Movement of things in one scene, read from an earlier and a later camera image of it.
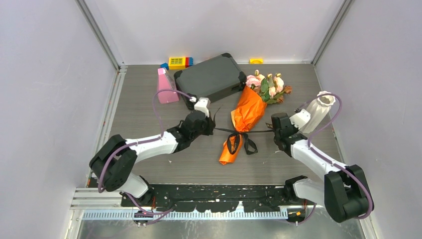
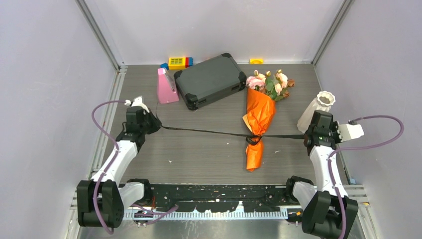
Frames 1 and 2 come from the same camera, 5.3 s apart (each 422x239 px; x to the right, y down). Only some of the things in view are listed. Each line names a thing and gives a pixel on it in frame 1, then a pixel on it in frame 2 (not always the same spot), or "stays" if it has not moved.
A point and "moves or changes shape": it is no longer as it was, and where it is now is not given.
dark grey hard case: x=211 y=78 stays
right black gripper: x=295 y=130 -> x=335 y=127
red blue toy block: x=189 y=61 stays
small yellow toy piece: x=256 y=61 stays
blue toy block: x=164 y=65 stays
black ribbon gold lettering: x=246 y=139 moves or changes shape
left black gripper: x=210 y=124 -> x=155 y=127
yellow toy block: x=176 y=62 stays
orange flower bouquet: x=260 y=91 -> x=263 y=90
